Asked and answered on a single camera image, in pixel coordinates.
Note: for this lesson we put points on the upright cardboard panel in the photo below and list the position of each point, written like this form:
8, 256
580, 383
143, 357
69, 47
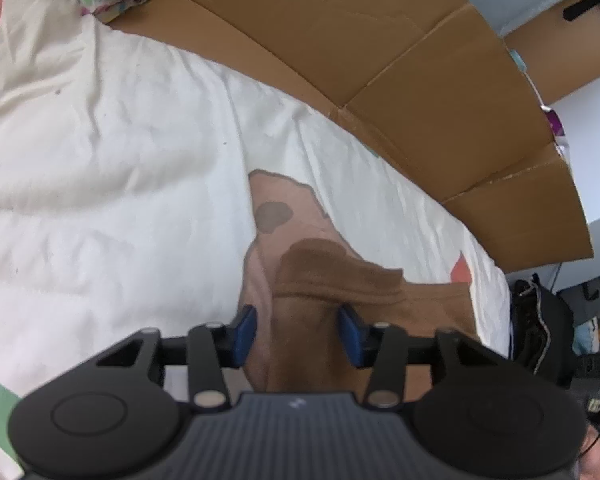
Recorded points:
570, 60

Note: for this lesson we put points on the flattened cardboard sheet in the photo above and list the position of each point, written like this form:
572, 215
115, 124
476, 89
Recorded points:
380, 75

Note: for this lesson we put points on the cream bear print blanket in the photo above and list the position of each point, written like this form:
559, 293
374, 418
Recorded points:
105, 185

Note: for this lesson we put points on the brown printed t-shirt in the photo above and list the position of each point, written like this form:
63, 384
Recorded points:
305, 310

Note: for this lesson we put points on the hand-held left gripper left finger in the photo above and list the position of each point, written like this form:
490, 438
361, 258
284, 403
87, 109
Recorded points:
244, 335

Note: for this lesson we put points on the black hanging garment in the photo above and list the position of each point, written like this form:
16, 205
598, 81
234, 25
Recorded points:
585, 9

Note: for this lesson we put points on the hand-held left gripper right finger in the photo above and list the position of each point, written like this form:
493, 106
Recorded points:
351, 335

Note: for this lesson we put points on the floral patterned cloth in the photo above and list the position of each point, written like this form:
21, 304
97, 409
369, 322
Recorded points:
115, 5

